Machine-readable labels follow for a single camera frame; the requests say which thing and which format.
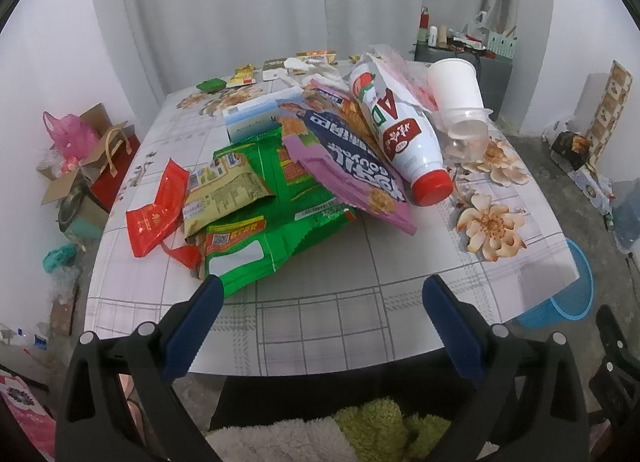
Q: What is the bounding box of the red foil wrapper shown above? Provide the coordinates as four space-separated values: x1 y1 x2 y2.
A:
126 160 202 269

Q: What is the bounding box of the large green snack bag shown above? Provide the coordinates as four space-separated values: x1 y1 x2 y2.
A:
204 130 356 296

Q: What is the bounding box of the olive yellow snack packet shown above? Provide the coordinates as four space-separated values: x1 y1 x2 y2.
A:
182 152 276 244

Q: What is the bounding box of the clear plastic cup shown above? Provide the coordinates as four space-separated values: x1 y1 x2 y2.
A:
432 108 492 163

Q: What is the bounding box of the white yogurt bottle red cap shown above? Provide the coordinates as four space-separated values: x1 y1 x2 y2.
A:
349 59 454 206

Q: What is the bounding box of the light blue tissue box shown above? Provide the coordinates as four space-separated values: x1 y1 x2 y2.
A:
222 87 303 144

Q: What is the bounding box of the purple blue snack bag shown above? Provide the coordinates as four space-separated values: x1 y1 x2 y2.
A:
278 83 416 236

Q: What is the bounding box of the blue plastic trash bin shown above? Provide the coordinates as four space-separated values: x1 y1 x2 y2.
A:
516 239 596 329

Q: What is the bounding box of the floral tablecloth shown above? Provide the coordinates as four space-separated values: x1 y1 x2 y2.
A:
85 88 577 376

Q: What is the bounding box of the black orange bag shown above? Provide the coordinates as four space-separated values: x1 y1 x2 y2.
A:
551 132 591 172

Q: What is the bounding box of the red gift bag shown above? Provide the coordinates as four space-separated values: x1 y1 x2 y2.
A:
85 125 140 213

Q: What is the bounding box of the pink plastic bag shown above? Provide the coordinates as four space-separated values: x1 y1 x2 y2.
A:
42 111 100 161

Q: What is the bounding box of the patterned tall board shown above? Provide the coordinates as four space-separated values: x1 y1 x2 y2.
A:
586 60 634 167

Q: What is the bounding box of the small green packet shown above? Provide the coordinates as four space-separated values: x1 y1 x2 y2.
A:
196 78 227 94

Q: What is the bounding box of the grey cabinet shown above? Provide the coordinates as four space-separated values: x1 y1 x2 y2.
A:
412 44 512 122

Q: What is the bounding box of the yellow candy wrapper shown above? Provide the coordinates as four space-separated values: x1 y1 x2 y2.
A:
226 63 256 88

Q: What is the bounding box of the mint green organizer box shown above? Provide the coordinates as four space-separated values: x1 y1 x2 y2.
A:
486 31 518 60

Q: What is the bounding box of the white small bottle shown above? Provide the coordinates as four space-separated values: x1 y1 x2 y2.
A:
427 26 438 47

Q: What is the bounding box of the grey curtain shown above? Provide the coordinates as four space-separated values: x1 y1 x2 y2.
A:
93 0 553 118

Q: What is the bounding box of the red thermos bottle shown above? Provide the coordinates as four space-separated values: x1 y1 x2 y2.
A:
416 6 430 45

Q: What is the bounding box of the orange noodle packet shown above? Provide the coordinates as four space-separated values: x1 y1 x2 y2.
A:
295 49 337 64

